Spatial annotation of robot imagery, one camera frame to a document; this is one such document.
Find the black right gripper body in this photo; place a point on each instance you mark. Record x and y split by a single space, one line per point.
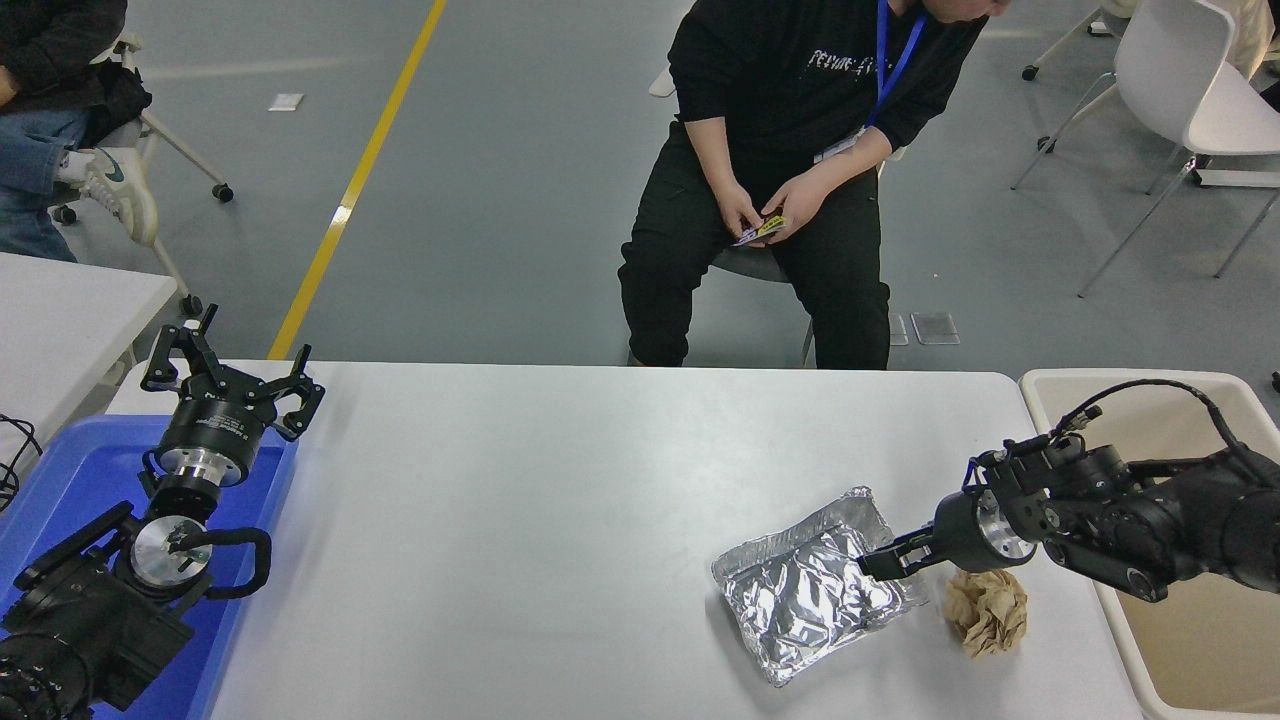
955 530

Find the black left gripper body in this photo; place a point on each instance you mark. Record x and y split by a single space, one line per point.
210 425

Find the tan paper ball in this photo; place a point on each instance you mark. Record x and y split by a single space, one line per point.
985 615

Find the silver foil tray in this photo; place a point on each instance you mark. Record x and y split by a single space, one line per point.
800 600

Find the purple yellow snack bar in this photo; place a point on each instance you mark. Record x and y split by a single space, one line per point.
765 228

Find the person's left forearm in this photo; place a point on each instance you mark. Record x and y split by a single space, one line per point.
845 160

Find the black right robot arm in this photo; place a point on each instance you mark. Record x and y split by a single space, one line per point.
1150 520

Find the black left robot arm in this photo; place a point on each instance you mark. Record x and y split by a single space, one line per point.
80 620

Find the person's right forearm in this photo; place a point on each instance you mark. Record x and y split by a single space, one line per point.
715 150

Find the person's hand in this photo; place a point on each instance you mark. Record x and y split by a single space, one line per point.
5 88

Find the person's left hand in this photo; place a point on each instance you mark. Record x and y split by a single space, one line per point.
795 205

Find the person's right hand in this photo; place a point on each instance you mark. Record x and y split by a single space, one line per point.
740 210

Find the small white table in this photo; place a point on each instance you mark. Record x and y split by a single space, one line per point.
70 310

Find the blue plastic tray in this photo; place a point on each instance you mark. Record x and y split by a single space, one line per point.
70 470

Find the clear floor plate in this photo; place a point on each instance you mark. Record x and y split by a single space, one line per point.
936 328
899 330

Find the white wheeled chair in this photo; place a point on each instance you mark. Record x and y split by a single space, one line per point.
130 130

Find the large pale plastic bin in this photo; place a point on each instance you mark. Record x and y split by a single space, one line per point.
1200 650

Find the grey white office chair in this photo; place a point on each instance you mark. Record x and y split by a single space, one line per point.
750 265

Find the person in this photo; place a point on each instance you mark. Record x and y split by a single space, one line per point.
780 90
40 40

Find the white shell chair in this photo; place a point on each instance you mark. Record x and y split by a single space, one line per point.
1180 70

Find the white chair with castors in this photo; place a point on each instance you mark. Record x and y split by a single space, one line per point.
1105 27

